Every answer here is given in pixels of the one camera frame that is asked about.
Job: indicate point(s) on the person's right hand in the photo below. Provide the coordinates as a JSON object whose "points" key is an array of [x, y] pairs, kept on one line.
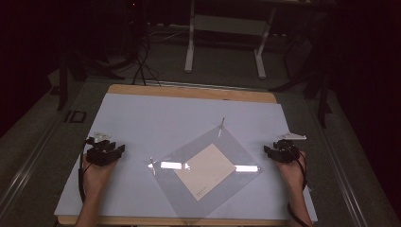
{"points": [[291, 175]]}

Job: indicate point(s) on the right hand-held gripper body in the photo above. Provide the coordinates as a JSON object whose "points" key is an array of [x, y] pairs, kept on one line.
{"points": [[287, 151]]}

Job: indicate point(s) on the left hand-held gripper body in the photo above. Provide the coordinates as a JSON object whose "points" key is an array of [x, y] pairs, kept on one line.
{"points": [[99, 156]]}

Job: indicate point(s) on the grey metal floor rail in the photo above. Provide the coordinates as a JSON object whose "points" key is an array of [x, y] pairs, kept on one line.
{"points": [[342, 176], [25, 179]]}

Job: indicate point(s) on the white metal desk frame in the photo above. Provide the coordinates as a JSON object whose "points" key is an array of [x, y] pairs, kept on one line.
{"points": [[225, 25]]}

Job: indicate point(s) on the clear acrylic photo frame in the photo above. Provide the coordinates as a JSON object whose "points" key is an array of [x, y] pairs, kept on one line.
{"points": [[171, 181]]}

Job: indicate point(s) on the black metal stand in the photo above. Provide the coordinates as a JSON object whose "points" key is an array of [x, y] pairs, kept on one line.
{"points": [[63, 85], [321, 94]]}

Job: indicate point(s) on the white table sheet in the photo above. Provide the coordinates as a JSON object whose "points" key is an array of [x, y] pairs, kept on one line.
{"points": [[138, 126]]}

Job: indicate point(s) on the painted picture card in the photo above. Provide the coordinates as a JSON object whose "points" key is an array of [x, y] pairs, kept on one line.
{"points": [[205, 171]]}

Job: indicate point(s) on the black rectangular floor bracket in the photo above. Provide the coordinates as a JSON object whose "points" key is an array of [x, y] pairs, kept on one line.
{"points": [[75, 116]]}

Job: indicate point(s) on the person's left hand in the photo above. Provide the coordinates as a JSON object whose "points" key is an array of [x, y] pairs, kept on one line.
{"points": [[96, 176]]}

